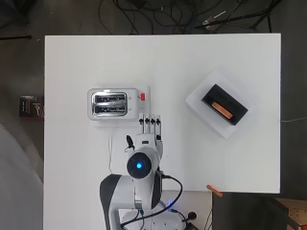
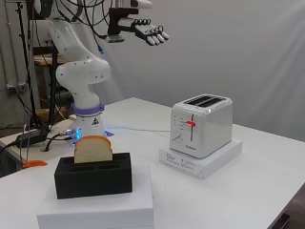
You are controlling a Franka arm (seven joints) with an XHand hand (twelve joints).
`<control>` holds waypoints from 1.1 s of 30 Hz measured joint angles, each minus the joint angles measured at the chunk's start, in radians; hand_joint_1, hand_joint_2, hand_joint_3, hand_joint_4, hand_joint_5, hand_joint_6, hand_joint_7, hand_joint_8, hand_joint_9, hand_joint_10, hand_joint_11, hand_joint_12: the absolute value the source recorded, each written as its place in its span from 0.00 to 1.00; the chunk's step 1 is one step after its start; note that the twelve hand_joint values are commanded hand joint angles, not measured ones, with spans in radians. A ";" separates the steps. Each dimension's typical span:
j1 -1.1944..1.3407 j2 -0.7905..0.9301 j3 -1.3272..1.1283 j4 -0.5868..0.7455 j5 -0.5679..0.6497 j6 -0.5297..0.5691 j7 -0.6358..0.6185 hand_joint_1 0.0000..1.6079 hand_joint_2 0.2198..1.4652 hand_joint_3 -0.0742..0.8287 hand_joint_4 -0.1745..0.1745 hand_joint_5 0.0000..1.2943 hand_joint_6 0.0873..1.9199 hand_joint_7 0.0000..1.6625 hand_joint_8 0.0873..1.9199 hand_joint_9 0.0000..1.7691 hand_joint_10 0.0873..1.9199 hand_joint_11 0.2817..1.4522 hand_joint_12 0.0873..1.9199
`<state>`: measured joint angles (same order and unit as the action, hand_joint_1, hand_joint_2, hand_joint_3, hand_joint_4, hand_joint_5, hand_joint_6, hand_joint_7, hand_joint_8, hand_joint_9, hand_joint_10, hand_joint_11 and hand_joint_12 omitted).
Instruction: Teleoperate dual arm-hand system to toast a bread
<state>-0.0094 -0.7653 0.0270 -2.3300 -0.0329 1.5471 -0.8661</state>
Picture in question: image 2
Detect plain white flat box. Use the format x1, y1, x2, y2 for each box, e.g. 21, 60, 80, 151
36, 165, 155, 229

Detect black stand pole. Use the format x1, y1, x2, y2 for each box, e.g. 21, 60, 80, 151
14, 0, 42, 128

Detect steel toaster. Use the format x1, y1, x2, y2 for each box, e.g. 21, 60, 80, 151
169, 94, 234, 159

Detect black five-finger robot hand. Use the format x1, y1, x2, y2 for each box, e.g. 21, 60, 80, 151
107, 7, 171, 47

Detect wooden shelf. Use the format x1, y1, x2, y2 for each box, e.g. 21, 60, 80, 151
31, 46, 66, 122

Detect white power cord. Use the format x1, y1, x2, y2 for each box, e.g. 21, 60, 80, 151
104, 123, 173, 139

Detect white flat box with print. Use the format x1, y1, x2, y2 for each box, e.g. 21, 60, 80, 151
158, 137, 244, 180

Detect black power adapter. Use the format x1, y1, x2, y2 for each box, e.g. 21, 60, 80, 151
14, 127, 50, 149

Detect orange clamp handle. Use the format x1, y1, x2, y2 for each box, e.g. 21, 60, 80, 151
22, 159, 49, 169

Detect grey wall outlet box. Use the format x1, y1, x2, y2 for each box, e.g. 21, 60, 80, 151
5, 82, 29, 94

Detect black foam block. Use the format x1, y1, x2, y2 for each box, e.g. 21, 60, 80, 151
53, 152, 133, 200

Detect white backdrop sheet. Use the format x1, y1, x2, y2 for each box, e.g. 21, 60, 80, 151
94, 0, 305, 143

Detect bread slice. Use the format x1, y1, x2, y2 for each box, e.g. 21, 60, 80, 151
73, 135, 113, 164

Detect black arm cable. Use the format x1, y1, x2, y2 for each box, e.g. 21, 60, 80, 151
56, 0, 112, 50

